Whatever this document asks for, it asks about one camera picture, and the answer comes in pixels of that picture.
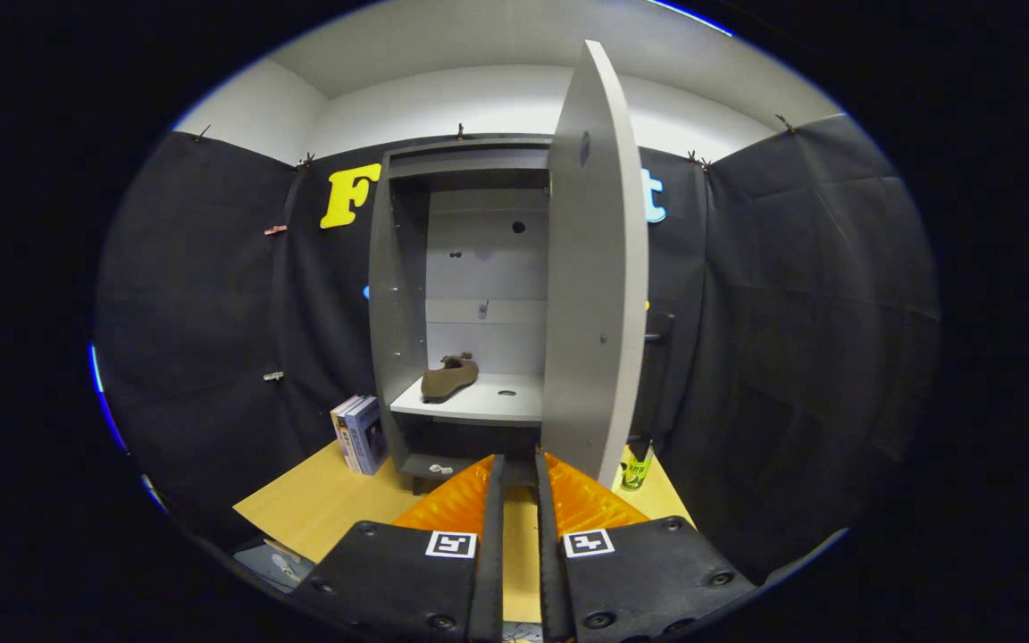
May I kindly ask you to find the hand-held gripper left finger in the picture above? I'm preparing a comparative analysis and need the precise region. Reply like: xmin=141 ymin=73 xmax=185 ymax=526
xmin=294 ymin=454 xmax=507 ymax=643

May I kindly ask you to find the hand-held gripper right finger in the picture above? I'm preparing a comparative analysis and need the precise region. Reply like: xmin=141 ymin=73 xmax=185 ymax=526
xmin=534 ymin=449 xmax=758 ymax=643

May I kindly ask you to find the brown fuzzy shoe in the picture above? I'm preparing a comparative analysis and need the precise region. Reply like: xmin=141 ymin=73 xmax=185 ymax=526
xmin=420 ymin=352 xmax=481 ymax=403

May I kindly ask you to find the black door handle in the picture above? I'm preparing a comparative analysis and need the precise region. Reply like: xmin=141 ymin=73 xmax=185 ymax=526
xmin=645 ymin=311 xmax=676 ymax=430

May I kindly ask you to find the grey shoe cabinet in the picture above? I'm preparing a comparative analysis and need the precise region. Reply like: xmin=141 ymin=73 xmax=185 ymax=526
xmin=369 ymin=134 xmax=553 ymax=495

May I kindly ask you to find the green drink bottle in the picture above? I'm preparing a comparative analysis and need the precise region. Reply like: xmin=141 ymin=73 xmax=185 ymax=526
xmin=620 ymin=438 xmax=656 ymax=491

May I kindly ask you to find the blue book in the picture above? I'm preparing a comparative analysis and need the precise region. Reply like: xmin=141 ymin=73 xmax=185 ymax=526
xmin=347 ymin=397 xmax=389 ymax=476

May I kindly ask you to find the pale blue printed card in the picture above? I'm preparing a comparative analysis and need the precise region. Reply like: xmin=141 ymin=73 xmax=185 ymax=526
xmin=233 ymin=536 xmax=317 ymax=592

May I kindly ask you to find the black backdrop cloth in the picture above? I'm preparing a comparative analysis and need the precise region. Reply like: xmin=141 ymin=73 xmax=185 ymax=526
xmin=95 ymin=114 xmax=940 ymax=581

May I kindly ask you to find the ceiling light strip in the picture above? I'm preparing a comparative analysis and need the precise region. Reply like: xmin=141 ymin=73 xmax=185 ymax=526
xmin=647 ymin=0 xmax=734 ymax=38

